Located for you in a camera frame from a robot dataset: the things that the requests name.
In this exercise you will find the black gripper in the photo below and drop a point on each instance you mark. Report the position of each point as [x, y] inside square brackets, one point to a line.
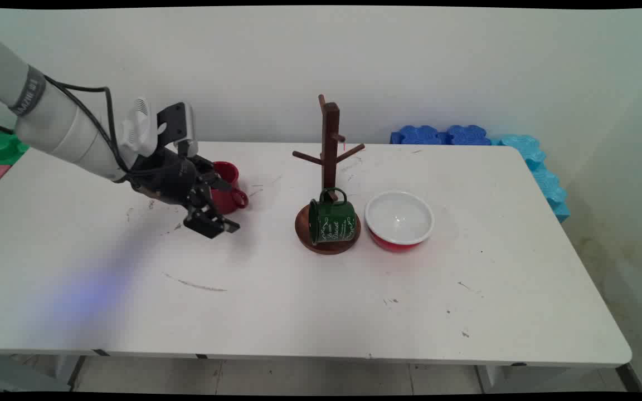
[168, 175]

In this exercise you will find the green enamel mug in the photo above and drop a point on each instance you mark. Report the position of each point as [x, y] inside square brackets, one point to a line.
[332, 223]

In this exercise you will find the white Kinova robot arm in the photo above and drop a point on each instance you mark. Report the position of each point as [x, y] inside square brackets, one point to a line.
[59, 122]

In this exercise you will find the red mug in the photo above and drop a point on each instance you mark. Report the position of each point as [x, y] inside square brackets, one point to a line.
[227, 203]

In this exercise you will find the dark wooden mug tree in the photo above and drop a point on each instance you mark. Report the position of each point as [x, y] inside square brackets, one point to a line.
[330, 139]

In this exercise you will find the red and white bowl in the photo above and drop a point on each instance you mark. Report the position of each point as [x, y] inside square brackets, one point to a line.
[399, 218]

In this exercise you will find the green foam tile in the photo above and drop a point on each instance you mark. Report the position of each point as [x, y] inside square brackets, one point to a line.
[0, 149]

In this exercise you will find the dark blue foam tile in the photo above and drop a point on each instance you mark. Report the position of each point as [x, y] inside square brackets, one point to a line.
[467, 135]
[418, 135]

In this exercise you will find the grey table leg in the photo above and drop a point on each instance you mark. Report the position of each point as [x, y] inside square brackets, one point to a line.
[67, 370]

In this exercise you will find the light blue foam tile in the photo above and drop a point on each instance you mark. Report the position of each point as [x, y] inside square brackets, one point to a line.
[523, 147]
[560, 211]
[548, 185]

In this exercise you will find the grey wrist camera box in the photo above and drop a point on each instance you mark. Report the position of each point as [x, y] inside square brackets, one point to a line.
[179, 122]

